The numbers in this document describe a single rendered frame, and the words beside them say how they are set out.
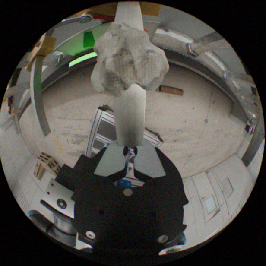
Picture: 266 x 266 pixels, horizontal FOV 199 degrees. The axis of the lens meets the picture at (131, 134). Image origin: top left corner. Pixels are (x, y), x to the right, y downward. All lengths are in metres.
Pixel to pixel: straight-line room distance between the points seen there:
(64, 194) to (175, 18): 0.75
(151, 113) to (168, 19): 0.96
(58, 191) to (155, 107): 1.05
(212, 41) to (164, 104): 0.91
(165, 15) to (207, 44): 0.24
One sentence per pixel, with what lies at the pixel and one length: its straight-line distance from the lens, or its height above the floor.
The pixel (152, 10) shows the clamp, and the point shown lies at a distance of 0.20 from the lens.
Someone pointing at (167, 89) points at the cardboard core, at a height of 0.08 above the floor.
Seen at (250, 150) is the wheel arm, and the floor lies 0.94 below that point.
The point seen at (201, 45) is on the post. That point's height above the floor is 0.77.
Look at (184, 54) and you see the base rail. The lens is 0.33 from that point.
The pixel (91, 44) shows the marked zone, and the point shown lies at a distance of 0.29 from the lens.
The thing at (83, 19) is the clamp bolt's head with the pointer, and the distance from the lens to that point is 0.19.
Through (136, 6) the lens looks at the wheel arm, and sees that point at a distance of 0.16.
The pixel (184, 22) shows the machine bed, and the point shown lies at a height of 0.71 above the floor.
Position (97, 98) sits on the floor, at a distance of 1.03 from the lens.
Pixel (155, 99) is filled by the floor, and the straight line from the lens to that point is 0.97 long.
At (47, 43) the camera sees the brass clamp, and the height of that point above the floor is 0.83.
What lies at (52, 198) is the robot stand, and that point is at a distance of 0.30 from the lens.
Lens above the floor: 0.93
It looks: 59 degrees down
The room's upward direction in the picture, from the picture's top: 178 degrees counter-clockwise
